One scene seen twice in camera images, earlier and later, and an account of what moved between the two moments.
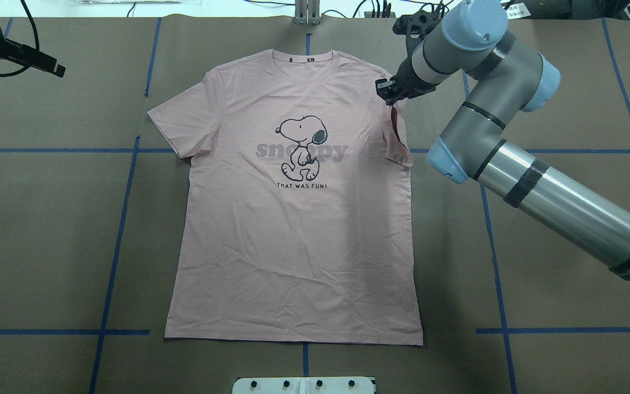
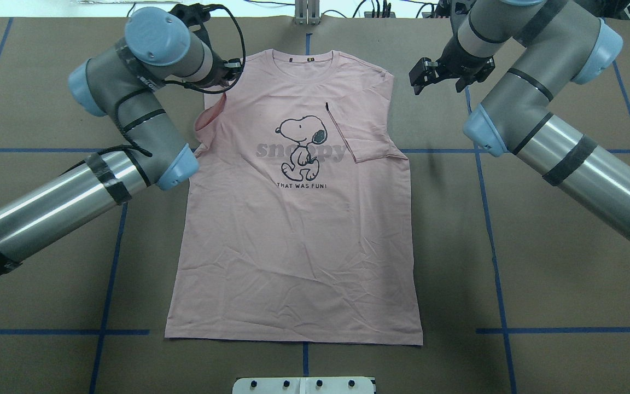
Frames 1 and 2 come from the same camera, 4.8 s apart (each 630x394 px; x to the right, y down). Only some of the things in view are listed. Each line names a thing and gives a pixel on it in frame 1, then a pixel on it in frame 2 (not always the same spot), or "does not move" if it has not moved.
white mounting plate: [303, 385] does not move
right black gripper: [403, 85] → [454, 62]
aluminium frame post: [307, 12] does not move
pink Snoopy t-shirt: [295, 223] does not move
